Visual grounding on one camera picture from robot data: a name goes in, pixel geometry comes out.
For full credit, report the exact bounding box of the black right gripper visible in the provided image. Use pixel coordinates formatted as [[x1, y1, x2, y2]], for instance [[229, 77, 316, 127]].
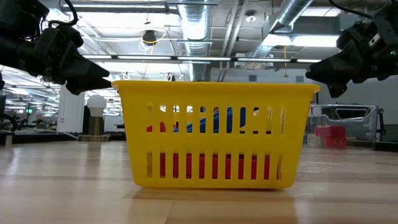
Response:
[[305, 18, 398, 99]]

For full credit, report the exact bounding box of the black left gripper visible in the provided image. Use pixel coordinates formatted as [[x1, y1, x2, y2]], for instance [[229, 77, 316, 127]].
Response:
[[18, 24, 113, 96]]

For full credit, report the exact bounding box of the red plug charger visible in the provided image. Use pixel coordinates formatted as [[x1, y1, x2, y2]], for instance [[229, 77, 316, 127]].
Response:
[[321, 136, 348, 149], [313, 124, 347, 138]]

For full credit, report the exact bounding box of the blue card pack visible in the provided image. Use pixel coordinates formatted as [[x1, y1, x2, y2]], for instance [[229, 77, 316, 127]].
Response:
[[173, 106, 248, 134]]

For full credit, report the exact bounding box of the red card pack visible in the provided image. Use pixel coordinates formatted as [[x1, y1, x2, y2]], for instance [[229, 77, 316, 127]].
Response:
[[146, 121, 272, 180]]

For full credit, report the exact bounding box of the white bulb lamp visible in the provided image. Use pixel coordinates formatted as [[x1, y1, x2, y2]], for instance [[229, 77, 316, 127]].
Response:
[[77, 93, 111, 142]]

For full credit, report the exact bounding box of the white column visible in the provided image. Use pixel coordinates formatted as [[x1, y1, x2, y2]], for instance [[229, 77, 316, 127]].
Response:
[[56, 83, 86, 134]]

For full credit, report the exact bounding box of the bright ceiling light panel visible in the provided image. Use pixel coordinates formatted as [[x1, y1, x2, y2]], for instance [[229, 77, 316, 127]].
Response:
[[264, 33, 341, 49]]

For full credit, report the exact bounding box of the clear plastic bin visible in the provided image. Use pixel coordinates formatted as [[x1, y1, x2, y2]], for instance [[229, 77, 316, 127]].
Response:
[[305, 103, 381, 149]]

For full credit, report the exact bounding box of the round ceiling sensor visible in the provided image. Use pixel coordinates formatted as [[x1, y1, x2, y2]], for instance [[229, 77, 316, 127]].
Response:
[[244, 10, 257, 24]]

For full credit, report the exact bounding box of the long ceiling light strip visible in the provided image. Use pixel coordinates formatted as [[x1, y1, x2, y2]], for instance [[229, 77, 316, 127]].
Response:
[[81, 54, 323, 64]]

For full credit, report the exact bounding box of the yellow slotted plastic basket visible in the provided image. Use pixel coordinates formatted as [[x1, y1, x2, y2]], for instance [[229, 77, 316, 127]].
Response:
[[111, 80, 322, 190]]

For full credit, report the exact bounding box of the yellow hanging cord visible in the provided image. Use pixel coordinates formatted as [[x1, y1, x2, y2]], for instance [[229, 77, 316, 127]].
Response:
[[282, 46, 289, 78]]

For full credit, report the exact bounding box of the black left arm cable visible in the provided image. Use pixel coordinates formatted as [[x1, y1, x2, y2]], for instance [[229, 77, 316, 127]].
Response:
[[47, 0, 79, 27]]

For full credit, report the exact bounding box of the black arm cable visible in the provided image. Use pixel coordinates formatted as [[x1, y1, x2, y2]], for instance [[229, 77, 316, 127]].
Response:
[[47, 0, 79, 27], [327, 0, 374, 20]]

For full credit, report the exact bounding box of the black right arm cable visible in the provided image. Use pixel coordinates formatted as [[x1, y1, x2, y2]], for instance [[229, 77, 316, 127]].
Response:
[[327, 0, 374, 20]]

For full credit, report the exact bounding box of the black ceiling cable reel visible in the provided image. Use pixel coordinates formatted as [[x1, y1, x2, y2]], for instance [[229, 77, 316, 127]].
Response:
[[141, 29, 158, 45]]

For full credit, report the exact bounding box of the silver smooth ceiling duct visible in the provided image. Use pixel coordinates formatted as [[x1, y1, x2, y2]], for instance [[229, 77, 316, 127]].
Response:
[[245, 0, 313, 68]]

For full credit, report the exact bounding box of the silver ribbed ceiling duct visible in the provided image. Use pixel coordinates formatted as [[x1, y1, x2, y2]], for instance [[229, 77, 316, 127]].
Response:
[[178, 0, 213, 83]]

